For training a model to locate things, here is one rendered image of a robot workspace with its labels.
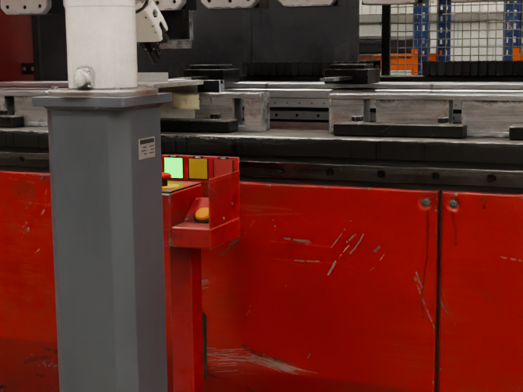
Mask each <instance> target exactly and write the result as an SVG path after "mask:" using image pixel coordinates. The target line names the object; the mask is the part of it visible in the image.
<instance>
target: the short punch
mask: <svg viewBox="0 0 523 392"><path fill-rule="evenodd" d="M160 12H161V14H162V16H163V18H164V20H165V22H166V24H167V27H168V30H167V31H165V33H166V34H167V36H168V37H169V40H168V41H167V43H164V44H160V45H159V47H160V49H167V48H192V42H191V41H192V40H193V10H172V11H160Z"/></svg>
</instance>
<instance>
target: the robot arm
mask: <svg viewBox="0 0 523 392"><path fill-rule="evenodd" d="M65 22H66V41H67V61H68V88H66V89H59V88H58V87H57V86H52V87H51V89H49V90H48V96H53V97H122V96H150V95H156V94H158V88H155V87H153V84H147V87H138V66H137V44H138V45H139V46H140V47H142V49H143V50H144V51H147V54H148V55H149V58H150V60H151V62H152V63H153V64H159V63H160V60H161V58H162V57H163V54H162V52H161V50H160V47H159V45H160V44H164V43H167V41H168V40H169V37H168V36H167V34H166V33H165V31H167V30H168V27H167V24H166V22H165V20H164V18H163V16H162V14H161V12H160V10H159V9H158V7H157V6H156V4H155V3H154V1H153V0H65Z"/></svg>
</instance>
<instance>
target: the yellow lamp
mask: <svg viewBox="0 0 523 392"><path fill-rule="evenodd" d="M189 178H194V179H207V159H189Z"/></svg>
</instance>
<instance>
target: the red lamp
mask: <svg viewBox="0 0 523 392"><path fill-rule="evenodd" d="M232 172H233V161H232V160H226V159H214V177H219V176H222V175H225V174H228V173H232Z"/></svg>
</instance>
